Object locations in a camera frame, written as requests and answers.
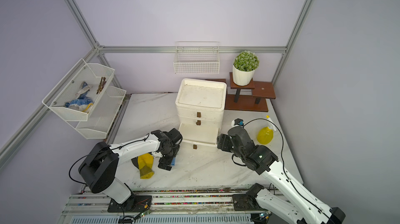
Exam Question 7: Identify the white mesh wall bin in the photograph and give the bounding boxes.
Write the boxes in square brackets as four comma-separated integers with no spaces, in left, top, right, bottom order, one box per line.
[75,86,126,139]
[42,59,115,121]

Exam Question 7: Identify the white wire wall basket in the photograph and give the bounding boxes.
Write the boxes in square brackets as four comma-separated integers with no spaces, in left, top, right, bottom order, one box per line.
[174,41,220,75]

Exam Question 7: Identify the yellow transparent cup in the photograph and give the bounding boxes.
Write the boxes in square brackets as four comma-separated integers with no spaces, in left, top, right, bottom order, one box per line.
[137,153,154,179]

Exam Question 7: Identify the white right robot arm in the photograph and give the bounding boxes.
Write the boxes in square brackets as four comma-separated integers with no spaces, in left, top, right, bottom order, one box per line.
[217,126,346,224]

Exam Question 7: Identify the yellow spray bottle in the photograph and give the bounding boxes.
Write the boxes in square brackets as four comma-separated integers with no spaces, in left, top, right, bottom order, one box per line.
[257,116,277,145]

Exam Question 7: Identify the wooden clothespins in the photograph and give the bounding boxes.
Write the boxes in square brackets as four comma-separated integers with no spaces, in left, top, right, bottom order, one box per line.
[96,77,107,94]

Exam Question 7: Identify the blue binder clip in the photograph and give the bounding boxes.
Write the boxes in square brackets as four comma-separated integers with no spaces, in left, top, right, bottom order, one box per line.
[170,157,176,166]

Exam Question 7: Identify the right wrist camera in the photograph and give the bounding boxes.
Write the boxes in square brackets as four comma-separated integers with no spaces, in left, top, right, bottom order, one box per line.
[231,118,244,128]

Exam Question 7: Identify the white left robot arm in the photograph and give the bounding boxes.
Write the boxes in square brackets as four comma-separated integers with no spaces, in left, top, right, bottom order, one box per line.
[78,128,183,205]

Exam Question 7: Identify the green potted plant white pot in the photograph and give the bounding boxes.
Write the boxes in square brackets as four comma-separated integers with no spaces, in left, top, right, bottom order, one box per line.
[232,51,259,86]

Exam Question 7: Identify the white bottom drawer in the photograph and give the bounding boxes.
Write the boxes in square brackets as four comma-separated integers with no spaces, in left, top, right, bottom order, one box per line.
[179,123,219,152]

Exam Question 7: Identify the blue white cloth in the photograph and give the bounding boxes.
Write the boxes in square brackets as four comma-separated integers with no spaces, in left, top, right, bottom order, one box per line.
[64,81,94,113]

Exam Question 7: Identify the brown wooden stepped stand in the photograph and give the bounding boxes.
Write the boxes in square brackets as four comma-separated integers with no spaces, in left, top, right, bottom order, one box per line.
[225,73,276,112]

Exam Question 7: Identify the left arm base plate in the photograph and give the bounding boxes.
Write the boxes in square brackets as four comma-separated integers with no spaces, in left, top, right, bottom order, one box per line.
[107,194,152,214]

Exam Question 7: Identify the white mesh lower wall bin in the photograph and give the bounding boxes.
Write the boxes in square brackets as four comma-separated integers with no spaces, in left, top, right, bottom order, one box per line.
[75,86,126,139]

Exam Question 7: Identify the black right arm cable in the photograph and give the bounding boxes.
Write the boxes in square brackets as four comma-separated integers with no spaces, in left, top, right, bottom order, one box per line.
[231,118,338,224]

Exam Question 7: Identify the white mesh upper wall bin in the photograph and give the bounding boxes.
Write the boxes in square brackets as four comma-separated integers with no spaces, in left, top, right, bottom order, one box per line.
[42,59,115,121]

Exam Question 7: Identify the white plastic drawer unit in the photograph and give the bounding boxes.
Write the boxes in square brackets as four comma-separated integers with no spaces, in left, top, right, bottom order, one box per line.
[176,78,227,129]

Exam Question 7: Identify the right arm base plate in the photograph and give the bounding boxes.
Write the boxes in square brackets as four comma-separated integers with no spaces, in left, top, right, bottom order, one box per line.
[232,183,270,211]

